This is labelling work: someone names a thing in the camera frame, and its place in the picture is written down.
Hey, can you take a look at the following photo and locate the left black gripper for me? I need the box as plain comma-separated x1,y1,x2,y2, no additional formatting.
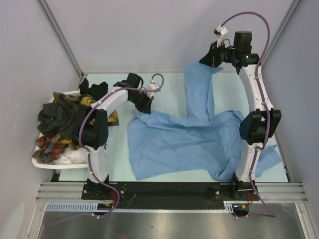
128,90,154,114

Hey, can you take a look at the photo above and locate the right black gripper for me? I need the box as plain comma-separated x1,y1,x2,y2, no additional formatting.
199,40,237,69

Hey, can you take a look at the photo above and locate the light blue long sleeve shirt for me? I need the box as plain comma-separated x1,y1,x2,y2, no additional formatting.
127,59,279,182

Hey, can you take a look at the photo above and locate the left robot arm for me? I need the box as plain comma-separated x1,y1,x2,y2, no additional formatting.
76,73,162,199

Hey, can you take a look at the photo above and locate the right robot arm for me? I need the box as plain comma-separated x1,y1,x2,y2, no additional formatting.
200,26,282,201

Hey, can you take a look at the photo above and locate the yellow plaid shirt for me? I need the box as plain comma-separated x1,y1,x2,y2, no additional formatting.
53,92,119,126

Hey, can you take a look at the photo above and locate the black shirt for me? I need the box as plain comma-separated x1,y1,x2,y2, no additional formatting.
79,78,109,101

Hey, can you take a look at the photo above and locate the white shirt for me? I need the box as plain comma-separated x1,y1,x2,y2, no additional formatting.
53,147,88,169

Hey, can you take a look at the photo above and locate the dark grey striped shirt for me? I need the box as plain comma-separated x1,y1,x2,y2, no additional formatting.
37,100,90,139

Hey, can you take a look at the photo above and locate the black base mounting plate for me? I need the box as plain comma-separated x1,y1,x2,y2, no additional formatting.
81,180,259,209

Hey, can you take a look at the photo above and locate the red plaid shirt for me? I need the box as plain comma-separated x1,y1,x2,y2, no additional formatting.
32,134,72,163

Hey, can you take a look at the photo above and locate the white laundry basket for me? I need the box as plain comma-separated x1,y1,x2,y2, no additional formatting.
32,90,112,171

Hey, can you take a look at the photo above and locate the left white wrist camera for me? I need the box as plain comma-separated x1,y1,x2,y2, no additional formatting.
146,79,160,98

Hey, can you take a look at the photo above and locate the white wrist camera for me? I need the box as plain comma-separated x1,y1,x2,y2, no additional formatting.
146,79,160,98
214,26,229,47

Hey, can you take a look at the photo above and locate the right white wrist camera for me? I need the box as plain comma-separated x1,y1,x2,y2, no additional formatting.
214,26,229,47

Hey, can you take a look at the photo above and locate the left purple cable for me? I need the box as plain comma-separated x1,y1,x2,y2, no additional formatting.
78,73,164,220

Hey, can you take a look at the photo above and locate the purple cable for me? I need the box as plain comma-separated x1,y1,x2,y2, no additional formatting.
78,73,164,220
219,11,276,219

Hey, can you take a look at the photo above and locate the right aluminium frame post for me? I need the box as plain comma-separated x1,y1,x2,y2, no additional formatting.
261,0,302,69

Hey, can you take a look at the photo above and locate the aluminium frame post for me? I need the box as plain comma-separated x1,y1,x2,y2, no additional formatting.
37,0,84,77
261,0,302,69

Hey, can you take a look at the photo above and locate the white slotted cable duct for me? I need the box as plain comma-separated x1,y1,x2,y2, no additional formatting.
45,201,248,214

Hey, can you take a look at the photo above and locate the left aluminium frame post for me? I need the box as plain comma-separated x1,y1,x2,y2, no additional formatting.
37,0,84,77

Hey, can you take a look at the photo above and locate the aluminium front rail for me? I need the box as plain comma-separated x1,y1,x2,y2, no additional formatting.
35,182,308,203

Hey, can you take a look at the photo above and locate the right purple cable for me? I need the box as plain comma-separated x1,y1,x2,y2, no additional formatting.
219,11,276,219

